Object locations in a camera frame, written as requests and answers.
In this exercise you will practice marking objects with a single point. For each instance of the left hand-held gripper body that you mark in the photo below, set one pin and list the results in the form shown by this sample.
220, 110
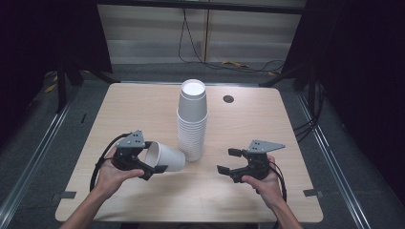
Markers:
131, 141

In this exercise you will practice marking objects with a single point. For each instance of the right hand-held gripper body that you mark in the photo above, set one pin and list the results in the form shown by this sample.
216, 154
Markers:
261, 147

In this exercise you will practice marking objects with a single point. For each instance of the single white paper cup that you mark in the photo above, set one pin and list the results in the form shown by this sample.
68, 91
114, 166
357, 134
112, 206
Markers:
168, 159

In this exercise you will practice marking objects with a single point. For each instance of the stack of white paper cups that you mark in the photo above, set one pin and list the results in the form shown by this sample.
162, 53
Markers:
192, 133

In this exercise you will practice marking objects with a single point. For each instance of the person's right hand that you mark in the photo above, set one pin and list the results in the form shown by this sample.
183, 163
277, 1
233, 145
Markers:
267, 191

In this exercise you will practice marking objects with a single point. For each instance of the person's left hand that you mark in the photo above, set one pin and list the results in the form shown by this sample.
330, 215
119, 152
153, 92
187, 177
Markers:
111, 178

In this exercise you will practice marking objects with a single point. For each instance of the round dark table grommet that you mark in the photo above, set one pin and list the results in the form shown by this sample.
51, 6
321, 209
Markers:
228, 99

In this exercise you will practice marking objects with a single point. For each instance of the grey tape piece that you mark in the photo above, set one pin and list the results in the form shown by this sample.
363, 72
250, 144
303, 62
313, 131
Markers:
66, 195
312, 192

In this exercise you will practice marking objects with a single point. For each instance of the yellow tape scrap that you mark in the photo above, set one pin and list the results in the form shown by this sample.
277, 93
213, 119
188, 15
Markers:
235, 64
50, 88

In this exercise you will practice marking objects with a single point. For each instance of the black curtain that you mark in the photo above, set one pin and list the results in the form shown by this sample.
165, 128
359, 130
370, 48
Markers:
356, 79
38, 47

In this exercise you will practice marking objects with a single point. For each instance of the metal floor rail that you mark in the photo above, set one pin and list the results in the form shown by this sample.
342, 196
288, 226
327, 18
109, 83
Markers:
331, 152
38, 149

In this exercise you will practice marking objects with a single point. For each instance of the black stand post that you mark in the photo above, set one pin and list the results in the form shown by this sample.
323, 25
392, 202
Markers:
61, 92

